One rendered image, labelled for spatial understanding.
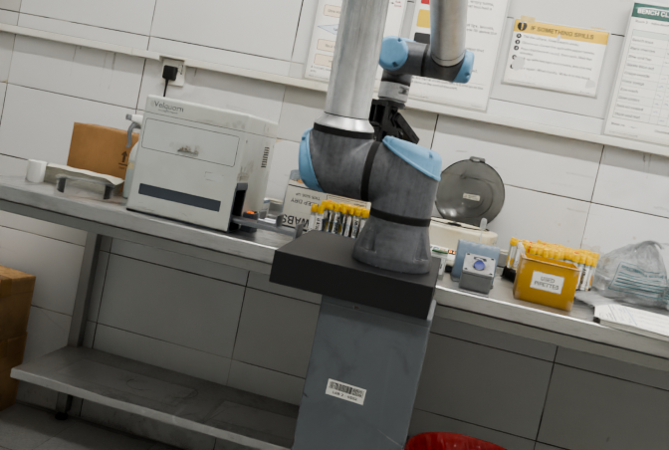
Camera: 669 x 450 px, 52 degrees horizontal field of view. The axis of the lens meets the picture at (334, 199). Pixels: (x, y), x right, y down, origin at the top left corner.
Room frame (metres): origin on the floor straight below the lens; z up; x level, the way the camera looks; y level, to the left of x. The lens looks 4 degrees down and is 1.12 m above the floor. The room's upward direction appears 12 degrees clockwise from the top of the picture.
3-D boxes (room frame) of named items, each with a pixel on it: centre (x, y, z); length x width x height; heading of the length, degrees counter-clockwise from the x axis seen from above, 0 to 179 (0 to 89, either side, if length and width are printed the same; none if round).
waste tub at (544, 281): (1.64, -0.53, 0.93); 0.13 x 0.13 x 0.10; 77
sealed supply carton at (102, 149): (2.22, 0.67, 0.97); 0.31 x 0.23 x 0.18; 73
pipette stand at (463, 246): (1.69, -0.37, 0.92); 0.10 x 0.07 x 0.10; 86
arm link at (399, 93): (1.70, -0.09, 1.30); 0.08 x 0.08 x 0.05
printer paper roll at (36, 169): (1.93, 0.84, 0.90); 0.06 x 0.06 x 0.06; 80
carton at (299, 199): (2.07, 0.00, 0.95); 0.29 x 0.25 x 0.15; 170
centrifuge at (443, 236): (1.95, -0.35, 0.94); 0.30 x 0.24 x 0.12; 161
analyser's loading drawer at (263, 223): (1.71, 0.17, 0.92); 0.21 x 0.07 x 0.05; 80
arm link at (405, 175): (1.28, -0.12, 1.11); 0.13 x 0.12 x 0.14; 77
